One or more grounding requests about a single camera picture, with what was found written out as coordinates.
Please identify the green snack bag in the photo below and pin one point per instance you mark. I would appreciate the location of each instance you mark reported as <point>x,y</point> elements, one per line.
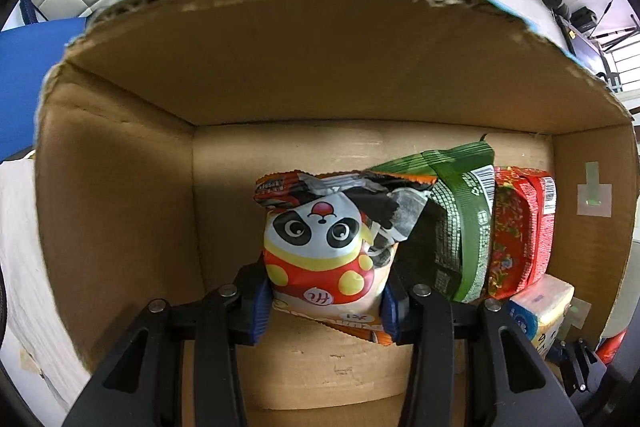
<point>450,232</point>

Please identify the blue chair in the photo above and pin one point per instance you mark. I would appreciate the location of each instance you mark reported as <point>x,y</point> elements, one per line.
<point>30,87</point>

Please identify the white cloth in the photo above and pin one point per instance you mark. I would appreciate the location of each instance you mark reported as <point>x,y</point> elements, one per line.
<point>35,282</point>

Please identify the red snack bag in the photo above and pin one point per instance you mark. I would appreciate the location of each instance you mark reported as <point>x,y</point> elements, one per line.
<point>520,232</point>

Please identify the white blue tissue pack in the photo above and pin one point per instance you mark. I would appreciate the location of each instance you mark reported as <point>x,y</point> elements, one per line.
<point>542,312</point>

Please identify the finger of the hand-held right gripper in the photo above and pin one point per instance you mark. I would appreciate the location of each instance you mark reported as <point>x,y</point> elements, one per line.
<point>577,364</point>

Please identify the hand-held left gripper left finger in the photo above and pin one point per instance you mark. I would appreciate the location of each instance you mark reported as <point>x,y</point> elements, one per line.
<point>259,312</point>

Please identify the panda print snack bag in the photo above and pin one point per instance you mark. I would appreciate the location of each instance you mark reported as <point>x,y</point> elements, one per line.
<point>320,252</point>

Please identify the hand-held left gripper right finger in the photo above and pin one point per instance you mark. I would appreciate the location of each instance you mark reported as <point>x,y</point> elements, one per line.
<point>389,314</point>

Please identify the brown cardboard box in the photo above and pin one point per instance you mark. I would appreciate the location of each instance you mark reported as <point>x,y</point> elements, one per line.
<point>320,147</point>

